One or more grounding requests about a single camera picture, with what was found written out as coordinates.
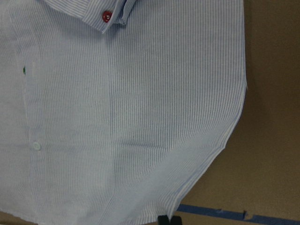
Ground light blue striped shirt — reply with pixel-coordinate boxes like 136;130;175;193
0;0;247;225

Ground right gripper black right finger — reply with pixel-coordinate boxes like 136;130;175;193
170;216;182;225

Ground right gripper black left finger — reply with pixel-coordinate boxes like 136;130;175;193
157;215;169;225

